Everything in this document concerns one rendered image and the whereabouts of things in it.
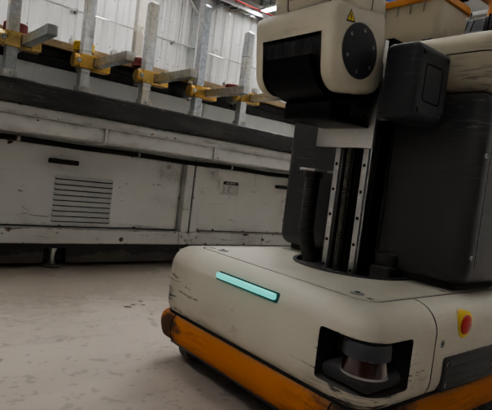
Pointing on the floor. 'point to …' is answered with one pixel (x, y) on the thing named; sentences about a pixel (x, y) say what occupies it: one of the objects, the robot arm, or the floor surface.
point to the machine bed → (111, 182)
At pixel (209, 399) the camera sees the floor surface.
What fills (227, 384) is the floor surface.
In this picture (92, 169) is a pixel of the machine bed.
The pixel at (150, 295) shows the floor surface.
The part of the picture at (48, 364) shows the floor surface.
